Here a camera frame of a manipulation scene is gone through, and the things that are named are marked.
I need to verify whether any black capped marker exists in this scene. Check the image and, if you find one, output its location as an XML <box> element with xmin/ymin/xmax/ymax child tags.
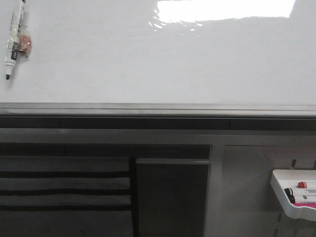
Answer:
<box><xmin>288</xmin><ymin>194</ymin><xmax>316</xmax><ymax>204</ymax></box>
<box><xmin>283</xmin><ymin>188</ymin><xmax>316</xmax><ymax>196</ymax></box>

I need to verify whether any dark grey panel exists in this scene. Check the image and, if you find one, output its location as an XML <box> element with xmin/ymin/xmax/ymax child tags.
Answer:
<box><xmin>136</xmin><ymin>161</ymin><xmax>209</xmax><ymax>237</ymax></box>

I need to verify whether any white plastic marker tray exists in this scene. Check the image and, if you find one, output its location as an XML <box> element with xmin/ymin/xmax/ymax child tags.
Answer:
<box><xmin>271</xmin><ymin>169</ymin><xmax>316</xmax><ymax>222</ymax></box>

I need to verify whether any grey whiteboard stand frame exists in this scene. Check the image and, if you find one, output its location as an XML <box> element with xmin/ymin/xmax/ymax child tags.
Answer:
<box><xmin>0</xmin><ymin>117</ymin><xmax>316</xmax><ymax>237</ymax></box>

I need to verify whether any pink marker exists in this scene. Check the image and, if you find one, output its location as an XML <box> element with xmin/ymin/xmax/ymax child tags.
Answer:
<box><xmin>293</xmin><ymin>203</ymin><xmax>316</xmax><ymax>208</ymax></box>

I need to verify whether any white whiteboard with grey frame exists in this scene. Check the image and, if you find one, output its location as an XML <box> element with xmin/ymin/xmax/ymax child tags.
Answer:
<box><xmin>0</xmin><ymin>0</ymin><xmax>316</xmax><ymax>118</ymax></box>

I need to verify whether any upper black capped marker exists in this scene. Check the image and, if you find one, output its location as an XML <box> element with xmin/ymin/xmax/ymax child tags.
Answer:
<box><xmin>283</xmin><ymin>188</ymin><xmax>316</xmax><ymax>196</ymax></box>

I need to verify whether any black whiteboard marker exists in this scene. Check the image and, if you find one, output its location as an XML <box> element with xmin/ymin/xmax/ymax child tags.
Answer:
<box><xmin>4</xmin><ymin>0</ymin><xmax>32</xmax><ymax>80</ymax></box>

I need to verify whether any lower black capped marker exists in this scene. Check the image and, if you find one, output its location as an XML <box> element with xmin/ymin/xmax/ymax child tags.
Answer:
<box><xmin>288</xmin><ymin>194</ymin><xmax>316</xmax><ymax>204</ymax></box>

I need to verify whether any red capped marker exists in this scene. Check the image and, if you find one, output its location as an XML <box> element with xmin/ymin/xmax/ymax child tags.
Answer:
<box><xmin>297</xmin><ymin>181</ymin><xmax>316</xmax><ymax>189</ymax></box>

